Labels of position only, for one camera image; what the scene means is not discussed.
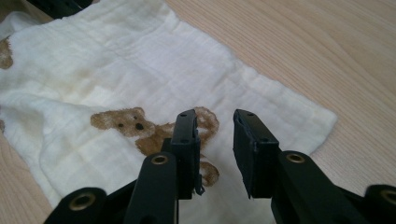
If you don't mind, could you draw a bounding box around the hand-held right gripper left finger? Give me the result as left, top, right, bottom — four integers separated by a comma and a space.
169, 108, 206, 201

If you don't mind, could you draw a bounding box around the white bear print cloth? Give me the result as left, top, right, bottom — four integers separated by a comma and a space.
0, 0, 339, 224

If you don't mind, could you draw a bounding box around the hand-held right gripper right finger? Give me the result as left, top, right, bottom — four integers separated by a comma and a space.
232, 108, 281, 200

